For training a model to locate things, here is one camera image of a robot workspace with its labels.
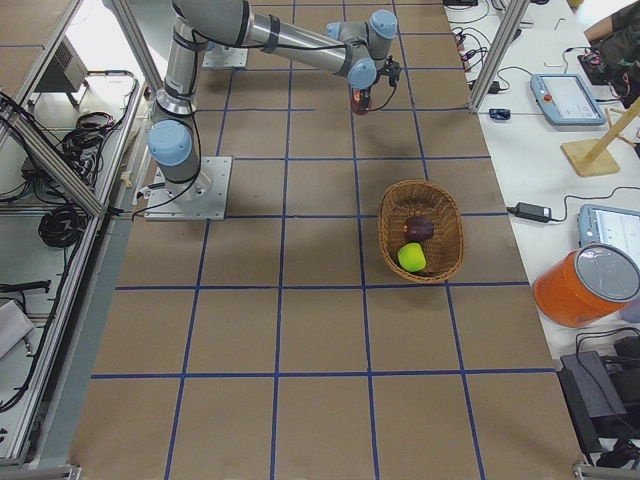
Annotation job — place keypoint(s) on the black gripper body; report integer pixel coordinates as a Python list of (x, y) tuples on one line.
[(363, 94)]

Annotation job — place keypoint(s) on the red yellow apple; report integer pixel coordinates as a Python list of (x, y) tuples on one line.
[(359, 101)]

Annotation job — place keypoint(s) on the dark purple apple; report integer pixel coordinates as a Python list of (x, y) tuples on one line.
[(418, 229)]

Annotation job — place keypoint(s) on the green apple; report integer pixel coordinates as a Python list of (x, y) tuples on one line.
[(411, 257)]

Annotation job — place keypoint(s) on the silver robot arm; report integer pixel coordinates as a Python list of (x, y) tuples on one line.
[(282, 89)]

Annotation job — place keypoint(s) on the woven wicker basket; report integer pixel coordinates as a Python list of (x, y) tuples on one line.
[(444, 251)]

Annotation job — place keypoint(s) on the blue teach pendant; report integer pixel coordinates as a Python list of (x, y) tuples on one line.
[(613, 226), (566, 100)]

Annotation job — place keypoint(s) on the black power adapter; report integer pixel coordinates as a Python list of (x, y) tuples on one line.
[(531, 212)]

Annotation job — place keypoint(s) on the wooden stand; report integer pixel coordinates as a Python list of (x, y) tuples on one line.
[(591, 158)]

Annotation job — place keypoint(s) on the orange bucket with lid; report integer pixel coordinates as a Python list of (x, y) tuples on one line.
[(589, 283)]

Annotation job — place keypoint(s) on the aluminium frame post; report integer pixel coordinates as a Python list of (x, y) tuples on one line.
[(504, 36)]

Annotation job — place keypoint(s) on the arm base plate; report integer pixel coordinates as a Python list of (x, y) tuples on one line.
[(218, 57), (205, 199)]

